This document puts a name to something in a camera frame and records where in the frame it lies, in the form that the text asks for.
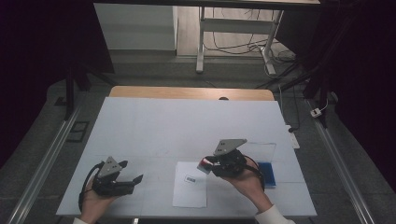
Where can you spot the white paper sheet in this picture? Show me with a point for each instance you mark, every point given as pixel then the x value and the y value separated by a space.
pixel 190 189

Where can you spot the person's right hand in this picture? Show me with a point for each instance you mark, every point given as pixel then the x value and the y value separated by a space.
pixel 247 186

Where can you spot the dark curtain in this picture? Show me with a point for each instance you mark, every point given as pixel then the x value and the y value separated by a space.
pixel 34 62
pixel 364 77

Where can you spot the black floor socket frame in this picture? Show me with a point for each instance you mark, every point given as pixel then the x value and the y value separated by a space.
pixel 77 131

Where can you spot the blue ink pad box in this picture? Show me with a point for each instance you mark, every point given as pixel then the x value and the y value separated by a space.
pixel 267 174

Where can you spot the aluminium floor rail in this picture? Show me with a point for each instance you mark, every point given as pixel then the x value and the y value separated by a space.
pixel 43 165
pixel 342 165

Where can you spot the large white table cover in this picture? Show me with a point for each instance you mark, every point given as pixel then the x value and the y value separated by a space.
pixel 155 130

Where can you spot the small white adapter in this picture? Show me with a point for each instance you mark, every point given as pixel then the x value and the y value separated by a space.
pixel 315 112

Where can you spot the white cabinet panel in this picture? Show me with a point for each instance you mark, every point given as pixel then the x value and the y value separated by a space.
pixel 134 26

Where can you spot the person's left hand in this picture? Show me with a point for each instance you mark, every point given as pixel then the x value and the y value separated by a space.
pixel 93 205

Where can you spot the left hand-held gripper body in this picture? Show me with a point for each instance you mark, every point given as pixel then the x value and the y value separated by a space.
pixel 109 185

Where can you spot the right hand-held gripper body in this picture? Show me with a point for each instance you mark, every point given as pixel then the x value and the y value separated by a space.
pixel 229 161

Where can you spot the white metal desk frame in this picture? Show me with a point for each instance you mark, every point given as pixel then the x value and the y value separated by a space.
pixel 233 26

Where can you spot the wooden table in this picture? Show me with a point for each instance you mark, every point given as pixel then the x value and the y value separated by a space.
pixel 186 92

